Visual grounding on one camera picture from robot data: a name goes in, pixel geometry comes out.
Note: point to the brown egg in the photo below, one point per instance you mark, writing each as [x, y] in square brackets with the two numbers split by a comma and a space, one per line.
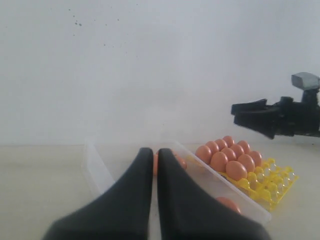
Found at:
[230, 154]
[236, 171]
[229, 140]
[181, 161]
[229, 203]
[155, 164]
[245, 145]
[213, 146]
[219, 161]
[221, 143]
[248, 162]
[204, 153]
[257, 158]
[238, 150]

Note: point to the yellow plastic egg tray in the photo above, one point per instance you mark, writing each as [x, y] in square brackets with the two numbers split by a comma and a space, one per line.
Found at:
[267, 185]

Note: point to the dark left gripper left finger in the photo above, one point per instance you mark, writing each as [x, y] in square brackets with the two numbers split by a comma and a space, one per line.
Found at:
[121, 213]

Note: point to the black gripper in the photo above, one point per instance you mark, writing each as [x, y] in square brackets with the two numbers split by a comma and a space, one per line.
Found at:
[283, 118]

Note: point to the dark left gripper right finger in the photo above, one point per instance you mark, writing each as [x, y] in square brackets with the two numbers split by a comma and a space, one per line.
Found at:
[187, 212]

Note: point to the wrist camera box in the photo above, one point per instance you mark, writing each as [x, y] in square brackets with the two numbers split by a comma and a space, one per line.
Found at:
[305, 81]

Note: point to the clear plastic bin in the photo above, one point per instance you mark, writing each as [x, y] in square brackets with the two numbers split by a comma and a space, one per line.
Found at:
[105, 163]

